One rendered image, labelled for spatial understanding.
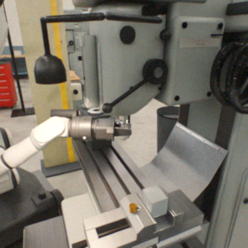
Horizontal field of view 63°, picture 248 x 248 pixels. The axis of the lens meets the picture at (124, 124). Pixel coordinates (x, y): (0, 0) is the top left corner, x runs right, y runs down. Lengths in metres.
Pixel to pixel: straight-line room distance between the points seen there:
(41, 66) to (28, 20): 1.86
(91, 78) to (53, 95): 1.81
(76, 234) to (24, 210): 0.64
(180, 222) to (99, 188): 0.35
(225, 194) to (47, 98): 1.98
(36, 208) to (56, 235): 0.47
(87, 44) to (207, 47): 0.35
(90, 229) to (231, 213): 0.65
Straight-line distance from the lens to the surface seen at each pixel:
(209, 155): 0.92
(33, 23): 2.34
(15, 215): 1.44
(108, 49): 0.57
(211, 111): 0.90
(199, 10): 0.68
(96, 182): 0.90
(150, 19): 0.49
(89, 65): 0.62
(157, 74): 0.58
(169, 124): 2.61
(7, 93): 5.24
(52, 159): 2.74
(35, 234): 1.04
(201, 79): 0.71
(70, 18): 0.46
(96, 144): 1.10
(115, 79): 0.58
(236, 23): 0.79
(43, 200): 1.44
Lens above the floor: 1.55
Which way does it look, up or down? 23 degrees down
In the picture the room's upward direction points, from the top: straight up
